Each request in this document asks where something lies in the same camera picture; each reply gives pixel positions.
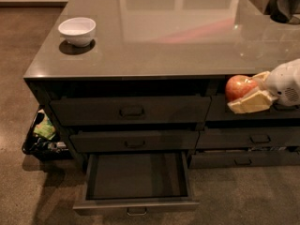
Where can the top right drawer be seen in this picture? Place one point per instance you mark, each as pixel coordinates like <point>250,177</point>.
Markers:
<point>219,111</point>

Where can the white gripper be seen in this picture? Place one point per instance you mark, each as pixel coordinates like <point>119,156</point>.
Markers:
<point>285,82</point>

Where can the dark faceted vase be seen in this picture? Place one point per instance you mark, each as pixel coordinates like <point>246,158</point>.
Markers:
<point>283,11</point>

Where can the black bin with items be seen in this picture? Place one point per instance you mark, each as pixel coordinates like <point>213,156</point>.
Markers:
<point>44,149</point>

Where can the middle left drawer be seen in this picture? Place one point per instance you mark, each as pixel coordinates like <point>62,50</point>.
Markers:
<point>113,141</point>

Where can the middle right drawer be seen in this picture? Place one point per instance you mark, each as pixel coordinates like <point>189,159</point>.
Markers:
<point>221,138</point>

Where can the bottom right drawer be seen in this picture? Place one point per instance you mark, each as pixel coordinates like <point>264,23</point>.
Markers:
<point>243,159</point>

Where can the grey cabinet frame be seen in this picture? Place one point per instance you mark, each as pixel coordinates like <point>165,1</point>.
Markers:
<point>47,90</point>

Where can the open bottom left drawer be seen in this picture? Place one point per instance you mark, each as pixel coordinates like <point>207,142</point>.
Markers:
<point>136,185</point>

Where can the white bowl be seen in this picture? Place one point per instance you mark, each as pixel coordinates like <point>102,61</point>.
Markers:
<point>79,31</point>

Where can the red apple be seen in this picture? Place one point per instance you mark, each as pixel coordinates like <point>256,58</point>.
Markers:
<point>237,86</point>

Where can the green snack bag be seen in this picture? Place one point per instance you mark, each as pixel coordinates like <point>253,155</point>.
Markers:
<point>44,127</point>

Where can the top left drawer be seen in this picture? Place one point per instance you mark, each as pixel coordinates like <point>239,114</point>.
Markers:
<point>96,111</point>

